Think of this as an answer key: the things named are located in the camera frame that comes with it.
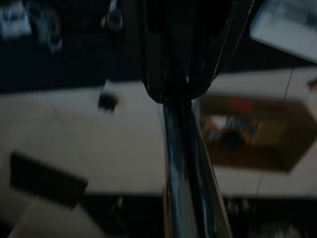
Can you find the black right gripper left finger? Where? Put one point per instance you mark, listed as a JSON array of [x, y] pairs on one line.
[[153, 62]]

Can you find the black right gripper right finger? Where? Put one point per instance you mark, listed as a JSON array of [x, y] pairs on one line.
[[218, 44]]

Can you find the large black foam mat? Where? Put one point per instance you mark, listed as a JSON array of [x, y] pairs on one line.
[[62, 69]]

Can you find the white plastic pipe clamp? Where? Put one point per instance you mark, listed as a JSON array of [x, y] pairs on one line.
[[48, 29]]

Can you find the brown cardboard box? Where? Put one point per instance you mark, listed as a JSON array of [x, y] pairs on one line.
[[277, 138]]

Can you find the white packaging card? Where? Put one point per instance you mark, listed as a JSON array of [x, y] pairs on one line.
[[15, 21]]

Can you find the black mat with casters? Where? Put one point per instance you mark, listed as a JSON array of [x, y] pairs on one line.
[[138, 218]]

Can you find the small black puzzle mat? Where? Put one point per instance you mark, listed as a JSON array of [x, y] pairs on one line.
[[47, 178]]

